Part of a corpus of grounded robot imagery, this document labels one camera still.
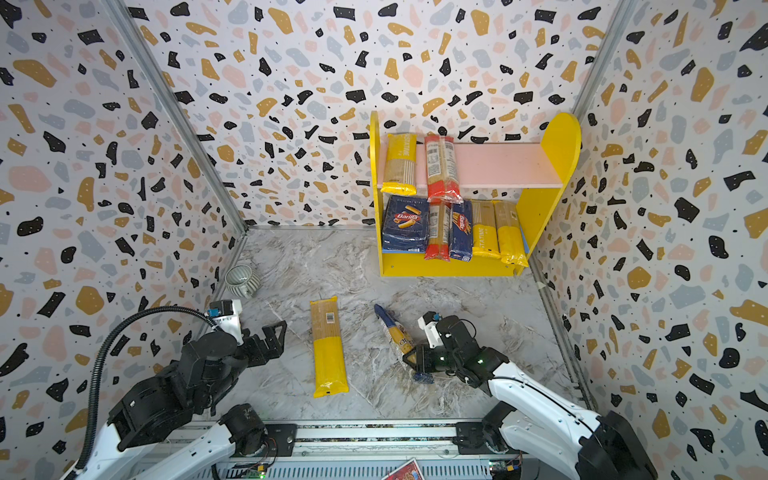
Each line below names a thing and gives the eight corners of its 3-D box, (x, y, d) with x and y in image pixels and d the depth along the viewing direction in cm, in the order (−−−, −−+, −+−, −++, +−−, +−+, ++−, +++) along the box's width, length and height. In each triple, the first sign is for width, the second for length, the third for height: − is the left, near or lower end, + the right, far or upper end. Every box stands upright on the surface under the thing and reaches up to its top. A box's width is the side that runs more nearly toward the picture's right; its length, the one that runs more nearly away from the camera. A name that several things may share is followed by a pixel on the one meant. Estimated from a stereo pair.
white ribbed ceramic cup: (227, 288, 105) (218, 277, 100) (246, 272, 110) (238, 260, 105) (252, 305, 101) (244, 294, 96) (270, 287, 106) (264, 276, 101)
